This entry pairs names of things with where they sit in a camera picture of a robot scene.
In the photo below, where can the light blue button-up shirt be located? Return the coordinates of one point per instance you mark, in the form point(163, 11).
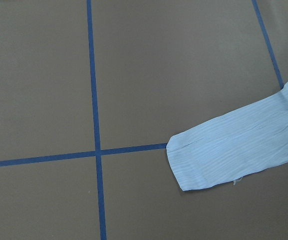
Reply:
point(226, 148)

